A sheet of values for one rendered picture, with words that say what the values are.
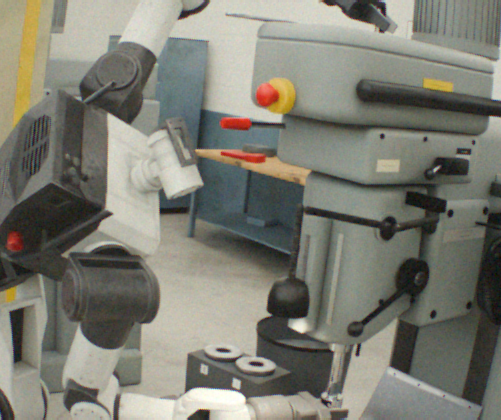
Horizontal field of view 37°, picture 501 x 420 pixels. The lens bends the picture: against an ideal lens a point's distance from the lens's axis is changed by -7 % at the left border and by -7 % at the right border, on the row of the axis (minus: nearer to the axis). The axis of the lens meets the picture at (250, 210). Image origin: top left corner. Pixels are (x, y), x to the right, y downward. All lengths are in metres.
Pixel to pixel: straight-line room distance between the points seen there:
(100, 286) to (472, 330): 0.90
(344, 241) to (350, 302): 0.11
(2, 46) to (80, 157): 1.60
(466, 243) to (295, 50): 0.55
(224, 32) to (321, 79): 7.68
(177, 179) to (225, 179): 7.42
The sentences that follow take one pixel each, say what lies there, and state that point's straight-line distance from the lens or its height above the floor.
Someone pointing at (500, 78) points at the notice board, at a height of 1.97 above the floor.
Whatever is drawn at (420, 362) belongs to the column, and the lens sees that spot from 1.91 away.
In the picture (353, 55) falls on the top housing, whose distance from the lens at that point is 1.25.
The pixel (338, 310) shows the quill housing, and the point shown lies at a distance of 1.43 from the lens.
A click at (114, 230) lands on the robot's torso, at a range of 1.32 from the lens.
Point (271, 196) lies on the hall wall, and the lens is 8.14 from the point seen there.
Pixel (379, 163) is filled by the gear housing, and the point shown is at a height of 1.67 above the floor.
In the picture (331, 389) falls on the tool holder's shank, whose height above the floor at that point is 1.19.
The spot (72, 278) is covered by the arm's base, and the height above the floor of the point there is 1.45.
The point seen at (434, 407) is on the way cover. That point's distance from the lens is 1.87.
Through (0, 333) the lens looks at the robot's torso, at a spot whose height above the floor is 1.23.
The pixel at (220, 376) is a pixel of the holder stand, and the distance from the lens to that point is 1.78.
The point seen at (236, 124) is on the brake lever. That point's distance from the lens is 1.37.
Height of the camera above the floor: 1.81
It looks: 11 degrees down
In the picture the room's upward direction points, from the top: 6 degrees clockwise
